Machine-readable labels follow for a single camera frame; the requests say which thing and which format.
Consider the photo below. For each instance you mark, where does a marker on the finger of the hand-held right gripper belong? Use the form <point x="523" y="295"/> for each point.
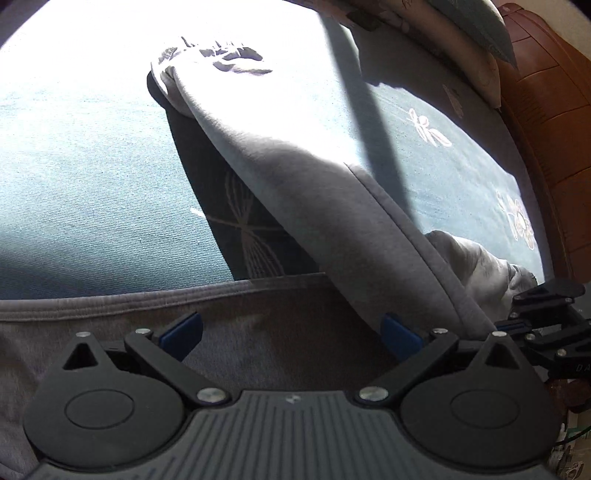
<point x="554" y="337"/>
<point x="554" y="295"/>

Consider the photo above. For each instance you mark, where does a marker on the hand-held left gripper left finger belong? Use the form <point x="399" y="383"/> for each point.
<point x="182" y="330"/>

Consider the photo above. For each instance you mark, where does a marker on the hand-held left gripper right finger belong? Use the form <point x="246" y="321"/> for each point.
<point x="399" y="337"/>

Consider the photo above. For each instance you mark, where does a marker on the grey pants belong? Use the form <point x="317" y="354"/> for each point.
<point x="300" y="184"/>

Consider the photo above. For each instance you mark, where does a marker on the wooden headboard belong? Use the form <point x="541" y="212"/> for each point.
<point x="554" y="115"/>

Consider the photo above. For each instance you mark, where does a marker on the beige pillow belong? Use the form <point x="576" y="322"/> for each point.
<point x="461" y="69"/>

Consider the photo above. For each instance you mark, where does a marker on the teal pillow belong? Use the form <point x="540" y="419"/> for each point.
<point x="471" y="23"/>

